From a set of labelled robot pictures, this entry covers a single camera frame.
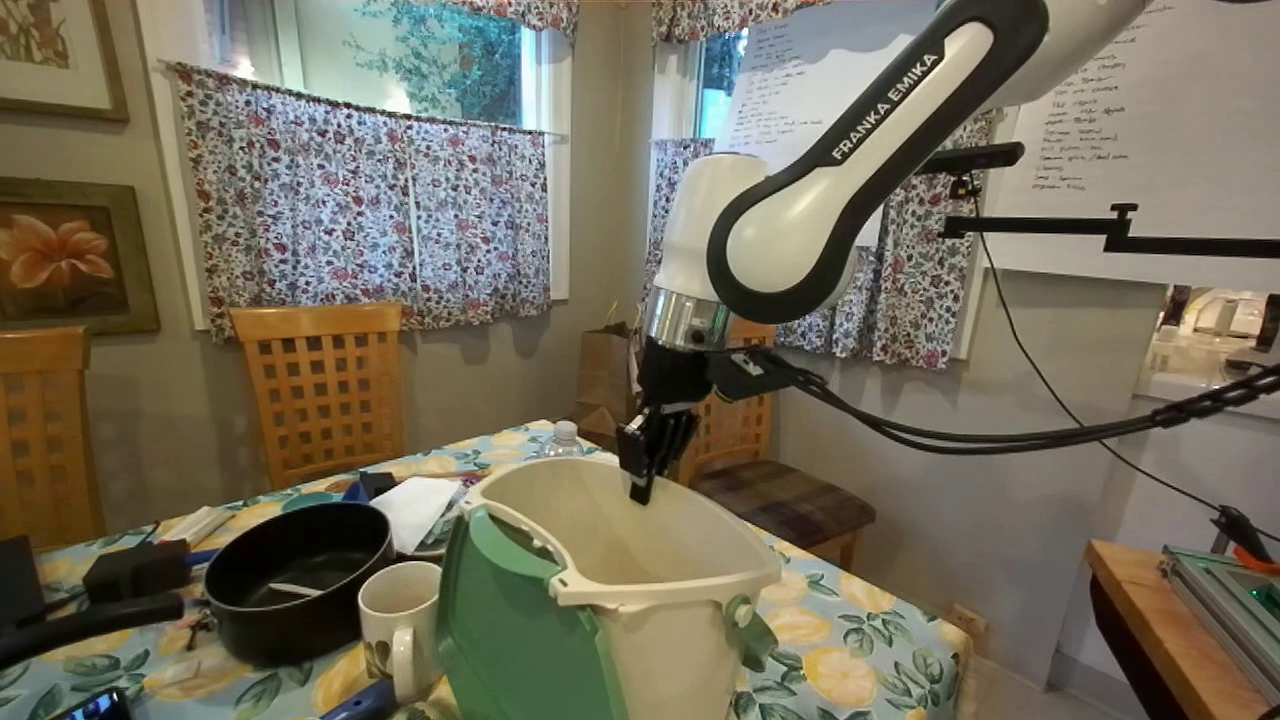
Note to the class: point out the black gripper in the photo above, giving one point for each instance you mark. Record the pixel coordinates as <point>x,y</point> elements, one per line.
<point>667,415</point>

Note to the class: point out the cream and green trash can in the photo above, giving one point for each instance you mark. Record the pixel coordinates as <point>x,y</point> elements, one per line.
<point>564,596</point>

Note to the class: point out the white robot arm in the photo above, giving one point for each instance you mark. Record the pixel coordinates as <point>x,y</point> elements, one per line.
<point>775,246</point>

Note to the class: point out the wooden chair with cushion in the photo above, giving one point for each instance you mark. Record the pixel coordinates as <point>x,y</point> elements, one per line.
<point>734,460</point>

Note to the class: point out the brown paper bag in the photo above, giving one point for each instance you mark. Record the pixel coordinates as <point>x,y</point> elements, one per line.
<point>604,384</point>

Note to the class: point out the white paper napkin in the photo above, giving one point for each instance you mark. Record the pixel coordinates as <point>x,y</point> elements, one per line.
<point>413,508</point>

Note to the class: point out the lemon print tablecloth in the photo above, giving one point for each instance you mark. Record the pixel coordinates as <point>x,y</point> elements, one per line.
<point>847,650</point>

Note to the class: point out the white ceramic mug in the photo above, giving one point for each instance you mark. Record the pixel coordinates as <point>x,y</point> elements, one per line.
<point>397,624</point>

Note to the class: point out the floral curtain right window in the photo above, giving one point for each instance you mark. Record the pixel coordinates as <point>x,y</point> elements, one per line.
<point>910,288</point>

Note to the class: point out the floral curtain window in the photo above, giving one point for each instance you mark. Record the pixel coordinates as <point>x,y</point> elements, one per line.
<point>910,288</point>
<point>317,202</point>

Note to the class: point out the wooden lattice chair middle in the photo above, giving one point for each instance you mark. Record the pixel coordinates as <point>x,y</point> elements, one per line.
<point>326,381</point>

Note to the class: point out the wooden lattice chair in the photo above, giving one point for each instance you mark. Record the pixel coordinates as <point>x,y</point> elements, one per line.
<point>45,457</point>
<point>326,381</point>

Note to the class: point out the black round pan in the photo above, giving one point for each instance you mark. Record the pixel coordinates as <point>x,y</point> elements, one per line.
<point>284,590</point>

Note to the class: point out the floral curtain left window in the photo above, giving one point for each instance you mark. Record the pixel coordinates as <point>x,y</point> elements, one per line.
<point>317,202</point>

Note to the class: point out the black device on table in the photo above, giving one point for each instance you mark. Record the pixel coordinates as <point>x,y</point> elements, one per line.
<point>120,590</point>

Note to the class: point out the black phone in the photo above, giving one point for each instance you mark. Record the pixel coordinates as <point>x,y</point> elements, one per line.
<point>100,705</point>

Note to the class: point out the wooden side table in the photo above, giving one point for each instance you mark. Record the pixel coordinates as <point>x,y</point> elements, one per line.
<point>1169,658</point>

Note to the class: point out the wooden lattice chair left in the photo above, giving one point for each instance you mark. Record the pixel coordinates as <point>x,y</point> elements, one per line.
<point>45,457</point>

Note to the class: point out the green tray on side table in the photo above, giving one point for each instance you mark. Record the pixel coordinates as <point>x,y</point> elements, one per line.
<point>1238,604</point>

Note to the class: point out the whiteboard with writing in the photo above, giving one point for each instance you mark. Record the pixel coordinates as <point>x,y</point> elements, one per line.
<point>1172,118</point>

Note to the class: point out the upper framed picture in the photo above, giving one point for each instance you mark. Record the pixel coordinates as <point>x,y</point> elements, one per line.
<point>59,57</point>

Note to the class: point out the black camera boom stand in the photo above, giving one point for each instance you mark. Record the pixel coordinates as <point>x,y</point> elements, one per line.
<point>1113,230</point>

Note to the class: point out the flower painting in frame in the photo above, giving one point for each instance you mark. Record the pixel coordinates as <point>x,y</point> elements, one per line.
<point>72,253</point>

